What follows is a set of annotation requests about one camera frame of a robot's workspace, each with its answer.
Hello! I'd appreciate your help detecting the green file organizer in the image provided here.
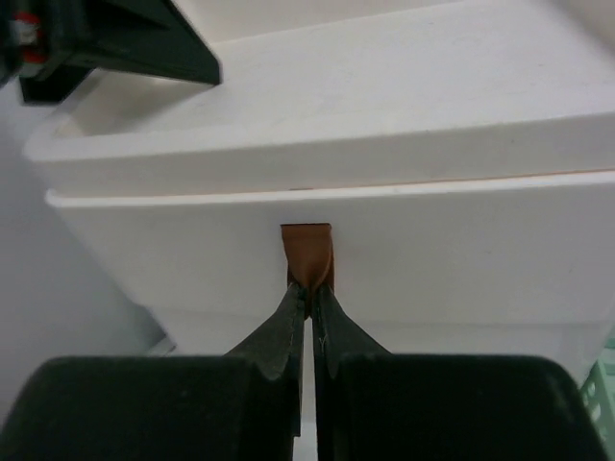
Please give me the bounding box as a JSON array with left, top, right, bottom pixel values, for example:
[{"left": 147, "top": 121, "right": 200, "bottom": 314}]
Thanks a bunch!
[{"left": 579, "top": 329, "right": 614, "bottom": 460}]

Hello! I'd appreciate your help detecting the white top drawer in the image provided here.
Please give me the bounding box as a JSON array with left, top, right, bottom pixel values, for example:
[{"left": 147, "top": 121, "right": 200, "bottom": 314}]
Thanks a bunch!
[{"left": 47, "top": 171, "right": 614, "bottom": 325}]

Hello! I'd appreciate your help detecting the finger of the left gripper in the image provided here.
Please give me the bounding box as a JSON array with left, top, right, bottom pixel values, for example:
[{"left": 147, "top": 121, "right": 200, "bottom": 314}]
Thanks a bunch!
[{"left": 1, "top": 0, "right": 223, "bottom": 104}]

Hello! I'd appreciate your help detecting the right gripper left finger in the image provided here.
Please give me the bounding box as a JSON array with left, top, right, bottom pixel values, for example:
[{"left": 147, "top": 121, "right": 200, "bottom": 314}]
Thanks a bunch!
[{"left": 1, "top": 285, "right": 307, "bottom": 460}]

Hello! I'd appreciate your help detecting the white drawer cabinet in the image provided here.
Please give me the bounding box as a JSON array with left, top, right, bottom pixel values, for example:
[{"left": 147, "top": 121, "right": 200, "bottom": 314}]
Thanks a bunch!
[{"left": 24, "top": 1, "right": 614, "bottom": 375}]

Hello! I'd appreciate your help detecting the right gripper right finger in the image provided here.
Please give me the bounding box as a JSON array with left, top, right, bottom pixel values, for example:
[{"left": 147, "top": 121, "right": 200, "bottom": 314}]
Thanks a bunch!
[{"left": 311, "top": 287, "right": 607, "bottom": 460}]

